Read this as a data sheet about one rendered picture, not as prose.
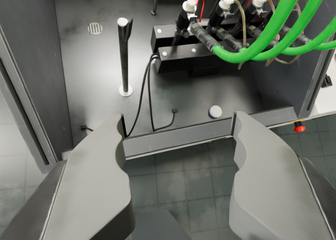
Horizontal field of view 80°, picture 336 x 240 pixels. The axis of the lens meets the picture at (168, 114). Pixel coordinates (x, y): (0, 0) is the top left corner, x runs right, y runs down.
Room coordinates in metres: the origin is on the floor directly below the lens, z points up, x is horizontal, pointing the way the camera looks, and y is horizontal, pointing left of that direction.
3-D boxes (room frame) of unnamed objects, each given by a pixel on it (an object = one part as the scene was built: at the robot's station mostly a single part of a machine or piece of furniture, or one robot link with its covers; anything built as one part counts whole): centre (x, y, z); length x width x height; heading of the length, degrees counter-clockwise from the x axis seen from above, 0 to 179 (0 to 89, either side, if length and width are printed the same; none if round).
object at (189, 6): (0.30, 0.10, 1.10); 0.02 x 0.02 x 0.03
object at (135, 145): (0.15, -0.08, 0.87); 0.62 x 0.04 x 0.16; 141
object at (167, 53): (0.39, 0.03, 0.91); 0.34 x 0.10 x 0.15; 141
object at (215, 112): (0.29, -0.11, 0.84); 0.04 x 0.04 x 0.01
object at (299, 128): (0.48, -0.40, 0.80); 0.05 x 0.04 x 0.05; 141
